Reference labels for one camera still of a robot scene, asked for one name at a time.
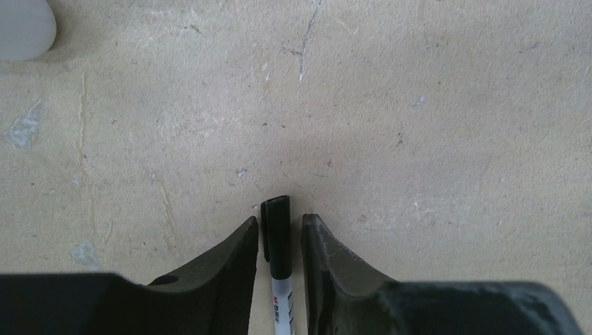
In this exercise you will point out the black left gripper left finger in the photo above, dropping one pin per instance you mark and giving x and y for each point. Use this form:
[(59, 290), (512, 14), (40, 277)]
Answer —
[(212, 294)]

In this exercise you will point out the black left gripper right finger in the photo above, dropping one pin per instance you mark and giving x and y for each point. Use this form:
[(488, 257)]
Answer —
[(346, 295)]

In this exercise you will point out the white marker pen black cap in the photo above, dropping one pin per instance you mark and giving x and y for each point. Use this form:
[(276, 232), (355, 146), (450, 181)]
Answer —
[(277, 248)]

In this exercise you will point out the white PVC pipe frame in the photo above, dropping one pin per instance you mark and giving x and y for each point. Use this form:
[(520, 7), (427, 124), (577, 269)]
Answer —
[(28, 29)]

